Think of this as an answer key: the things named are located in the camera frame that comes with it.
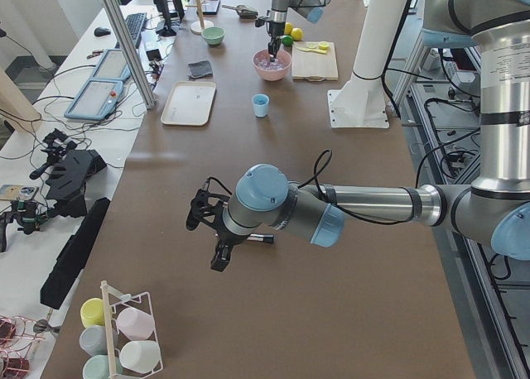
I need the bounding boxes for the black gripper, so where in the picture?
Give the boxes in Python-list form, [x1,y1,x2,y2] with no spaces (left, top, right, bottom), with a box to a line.
[267,21,286,60]
[210,207,251,271]

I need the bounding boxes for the wooden cutting board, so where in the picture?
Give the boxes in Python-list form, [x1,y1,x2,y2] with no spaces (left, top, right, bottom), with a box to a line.
[291,41,339,81]

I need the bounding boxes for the black foam holder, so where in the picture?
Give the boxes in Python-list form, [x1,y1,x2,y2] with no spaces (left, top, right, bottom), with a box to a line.
[46,150,107,218]

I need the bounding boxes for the yellow plastic knife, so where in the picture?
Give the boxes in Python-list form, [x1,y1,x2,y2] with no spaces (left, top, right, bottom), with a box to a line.
[295,46,327,55]

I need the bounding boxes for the white cup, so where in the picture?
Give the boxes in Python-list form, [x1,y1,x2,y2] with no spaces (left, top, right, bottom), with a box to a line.
[119,340,161,374]

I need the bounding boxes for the aluminium frame post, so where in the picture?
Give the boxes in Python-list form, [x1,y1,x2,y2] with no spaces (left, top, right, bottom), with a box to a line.
[101,0,156,109]

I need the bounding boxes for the small black box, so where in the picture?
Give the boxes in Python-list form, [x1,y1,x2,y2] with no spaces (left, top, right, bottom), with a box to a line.
[145,48,162,61]

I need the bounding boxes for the steel muddler black tip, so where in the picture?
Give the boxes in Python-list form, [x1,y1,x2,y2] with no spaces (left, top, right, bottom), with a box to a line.
[247,233,275,244]

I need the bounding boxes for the white wire cup rack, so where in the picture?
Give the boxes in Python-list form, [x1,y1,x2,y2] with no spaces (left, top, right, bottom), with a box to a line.
[100,281,164,378]

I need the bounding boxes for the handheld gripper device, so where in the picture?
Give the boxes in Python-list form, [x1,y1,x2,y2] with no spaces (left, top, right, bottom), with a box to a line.
[1,199,55,252]

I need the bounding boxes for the smartphone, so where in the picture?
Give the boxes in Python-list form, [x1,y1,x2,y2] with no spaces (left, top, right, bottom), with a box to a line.
[0,184,39,201]

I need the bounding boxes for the grey cup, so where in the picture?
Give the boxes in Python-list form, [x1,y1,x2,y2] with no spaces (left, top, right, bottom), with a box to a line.
[79,325,108,357]

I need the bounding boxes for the green lime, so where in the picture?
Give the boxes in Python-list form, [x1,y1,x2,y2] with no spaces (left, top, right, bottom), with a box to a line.
[282,36,293,46]

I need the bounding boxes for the pink cup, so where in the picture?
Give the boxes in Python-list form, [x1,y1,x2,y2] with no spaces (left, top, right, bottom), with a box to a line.
[116,307,155,341]

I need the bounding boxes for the wooden mug tree stand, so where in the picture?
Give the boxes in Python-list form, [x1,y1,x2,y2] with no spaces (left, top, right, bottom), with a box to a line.
[190,0,214,35]

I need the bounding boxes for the mint green cup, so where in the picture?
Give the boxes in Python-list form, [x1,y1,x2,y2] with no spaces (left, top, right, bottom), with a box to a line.
[82,355,110,379]

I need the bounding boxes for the metal ice scoop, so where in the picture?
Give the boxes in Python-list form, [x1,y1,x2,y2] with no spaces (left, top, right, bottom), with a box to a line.
[221,4,258,20]

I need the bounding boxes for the black monitor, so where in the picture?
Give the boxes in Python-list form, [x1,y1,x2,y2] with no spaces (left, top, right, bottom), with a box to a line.
[153,0,185,37]

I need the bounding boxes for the white camera pillar mount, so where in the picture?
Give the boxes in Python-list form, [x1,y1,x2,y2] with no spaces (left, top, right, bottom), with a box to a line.
[328,0,411,128]

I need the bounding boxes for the grey folded cloth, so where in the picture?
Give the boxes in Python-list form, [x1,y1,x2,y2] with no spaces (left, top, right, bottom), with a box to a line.
[188,60,213,79]

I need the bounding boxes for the yellow cup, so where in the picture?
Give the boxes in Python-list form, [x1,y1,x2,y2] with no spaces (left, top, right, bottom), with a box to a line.
[79,298,104,328]

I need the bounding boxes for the light blue cup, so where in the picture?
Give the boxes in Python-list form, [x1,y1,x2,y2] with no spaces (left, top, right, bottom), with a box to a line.
[252,94,269,118]

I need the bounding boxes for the yellow lemon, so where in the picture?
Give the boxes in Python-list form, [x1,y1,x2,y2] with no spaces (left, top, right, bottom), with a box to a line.
[283,22,293,36]
[290,27,304,41]

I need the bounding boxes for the long black bar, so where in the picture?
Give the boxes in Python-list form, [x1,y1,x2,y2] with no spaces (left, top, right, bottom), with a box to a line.
[40,198,110,309]

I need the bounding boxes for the black keyboard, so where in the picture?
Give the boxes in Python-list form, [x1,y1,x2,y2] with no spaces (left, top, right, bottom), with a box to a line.
[125,12,147,49]

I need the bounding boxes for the blue teach pendant near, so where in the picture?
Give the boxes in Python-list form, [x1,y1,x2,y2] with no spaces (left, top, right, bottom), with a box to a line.
[65,79,123,121]

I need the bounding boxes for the black computer mouse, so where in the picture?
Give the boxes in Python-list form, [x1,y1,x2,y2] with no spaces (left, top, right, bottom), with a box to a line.
[94,26,111,37]

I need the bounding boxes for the green bowl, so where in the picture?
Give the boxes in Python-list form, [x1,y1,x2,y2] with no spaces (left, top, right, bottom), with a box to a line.
[201,26,225,46]

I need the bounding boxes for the blue teach pendant far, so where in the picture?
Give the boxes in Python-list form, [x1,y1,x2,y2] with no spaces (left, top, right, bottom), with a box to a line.
[92,49,131,81]

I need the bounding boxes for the wooden rack handle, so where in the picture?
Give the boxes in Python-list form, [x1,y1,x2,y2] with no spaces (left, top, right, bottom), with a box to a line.
[100,281,118,379]

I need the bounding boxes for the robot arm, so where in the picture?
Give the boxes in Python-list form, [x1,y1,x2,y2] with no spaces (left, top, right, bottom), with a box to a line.
[210,0,529,271]
[262,0,330,61]

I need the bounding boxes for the blue teach pendant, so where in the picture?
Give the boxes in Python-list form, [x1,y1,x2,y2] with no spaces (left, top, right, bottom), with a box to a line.
[92,49,131,81]
[65,79,123,121]

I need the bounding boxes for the pink bowl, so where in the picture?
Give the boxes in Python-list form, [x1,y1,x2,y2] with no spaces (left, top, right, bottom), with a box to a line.
[253,50,292,81]

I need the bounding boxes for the cream serving tray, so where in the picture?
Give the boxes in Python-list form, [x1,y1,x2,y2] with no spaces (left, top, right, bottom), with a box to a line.
[161,81,216,127]

